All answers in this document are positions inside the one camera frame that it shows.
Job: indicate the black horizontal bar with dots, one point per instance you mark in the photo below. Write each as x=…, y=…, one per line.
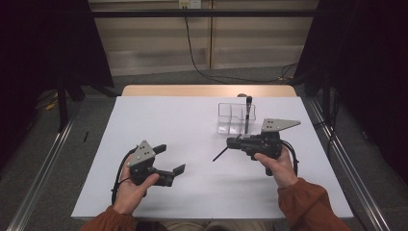
x=192, y=13

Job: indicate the black curtain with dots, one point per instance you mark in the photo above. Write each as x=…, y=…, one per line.
x=38, y=57
x=369, y=64

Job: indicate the thin black makeup brush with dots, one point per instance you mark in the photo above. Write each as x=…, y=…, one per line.
x=219, y=155

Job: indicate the white wall outlet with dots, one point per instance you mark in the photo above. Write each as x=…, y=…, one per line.
x=190, y=3

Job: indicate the person's left hand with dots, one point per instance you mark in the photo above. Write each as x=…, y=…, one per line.
x=131, y=195

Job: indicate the thick black makeup brush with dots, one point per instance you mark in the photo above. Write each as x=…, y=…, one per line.
x=247, y=122

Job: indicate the clear plastic organizer box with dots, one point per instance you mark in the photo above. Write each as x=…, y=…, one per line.
x=229, y=126

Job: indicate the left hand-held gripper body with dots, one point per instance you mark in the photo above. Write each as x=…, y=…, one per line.
x=142, y=154

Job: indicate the wooden table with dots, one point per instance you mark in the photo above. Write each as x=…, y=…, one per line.
x=192, y=90

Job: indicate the metal floor rail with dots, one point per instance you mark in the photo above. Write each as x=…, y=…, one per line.
x=369, y=205
x=38, y=183

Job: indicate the yellow floor object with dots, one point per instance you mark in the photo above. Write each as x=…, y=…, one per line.
x=51, y=106

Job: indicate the person's legs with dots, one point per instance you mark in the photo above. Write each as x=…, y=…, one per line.
x=192, y=226

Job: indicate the person's right hand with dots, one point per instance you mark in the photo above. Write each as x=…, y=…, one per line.
x=282, y=170

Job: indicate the dark round table fitting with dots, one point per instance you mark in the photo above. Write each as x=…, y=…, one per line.
x=241, y=95

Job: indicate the black metal stand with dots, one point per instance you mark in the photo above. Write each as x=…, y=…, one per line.
x=62, y=102

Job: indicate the white table sheet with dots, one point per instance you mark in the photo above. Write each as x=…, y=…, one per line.
x=198, y=192

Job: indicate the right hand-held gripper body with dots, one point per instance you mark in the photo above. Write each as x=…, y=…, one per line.
x=272, y=125

